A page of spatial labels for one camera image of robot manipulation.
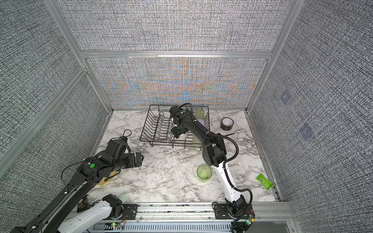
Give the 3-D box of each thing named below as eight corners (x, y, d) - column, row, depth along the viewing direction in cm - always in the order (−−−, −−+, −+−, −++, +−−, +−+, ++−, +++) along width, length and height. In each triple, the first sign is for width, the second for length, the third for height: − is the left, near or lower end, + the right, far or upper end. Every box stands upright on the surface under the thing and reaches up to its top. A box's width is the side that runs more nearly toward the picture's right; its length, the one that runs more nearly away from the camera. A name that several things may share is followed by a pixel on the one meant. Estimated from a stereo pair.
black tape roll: (221, 130, 109) (222, 127, 106) (219, 120, 115) (220, 117, 112) (233, 130, 109) (235, 127, 106) (231, 120, 115) (232, 117, 112)
